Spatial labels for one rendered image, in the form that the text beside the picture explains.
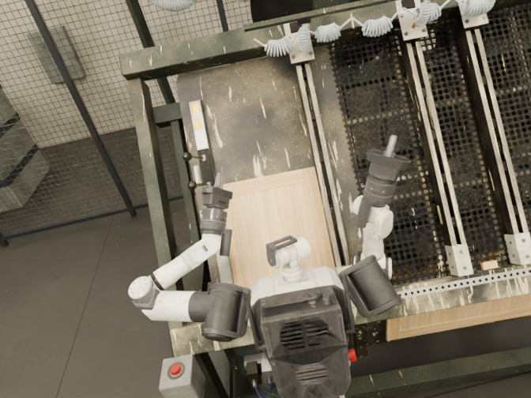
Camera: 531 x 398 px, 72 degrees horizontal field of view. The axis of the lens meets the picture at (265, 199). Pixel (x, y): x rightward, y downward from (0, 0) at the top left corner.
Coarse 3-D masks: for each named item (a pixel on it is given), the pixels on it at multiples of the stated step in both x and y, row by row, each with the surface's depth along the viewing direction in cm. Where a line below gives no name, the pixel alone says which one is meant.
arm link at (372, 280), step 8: (376, 264) 105; (360, 272) 104; (368, 272) 103; (376, 272) 103; (384, 272) 105; (360, 280) 104; (368, 280) 103; (376, 280) 102; (384, 280) 103; (360, 288) 104; (368, 288) 102; (376, 288) 102; (384, 288) 102; (392, 288) 103; (368, 296) 103; (376, 296) 101; (384, 296) 101; (392, 296) 101; (368, 304) 104; (376, 304) 101
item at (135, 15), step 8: (128, 0) 176; (136, 0) 178; (128, 8) 180; (136, 8) 179; (136, 16) 181; (136, 24) 185; (144, 24) 185; (144, 32) 187; (144, 40) 190; (152, 40) 192; (160, 80) 205; (160, 88) 211; (168, 88) 211; (168, 96) 213; (184, 136) 233
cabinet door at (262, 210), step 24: (312, 168) 159; (240, 192) 160; (264, 192) 160; (288, 192) 159; (312, 192) 158; (240, 216) 159; (264, 216) 159; (288, 216) 158; (312, 216) 158; (240, 240) 158; (264, 240) 158; (288, 240) 158; (312, 240) 157; (240, 264) 158; (264, 264) 157; (312, 264) 157
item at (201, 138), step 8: (200, 104) 161; (192, 112) 161; (200, 112) 161; (192, 120) 160; (200, 136) 160; (200, 144) 160; (208, 144) 160; (224, 264) 156; (224, 272) 156; (224, 280) 155; (232, 280) 155
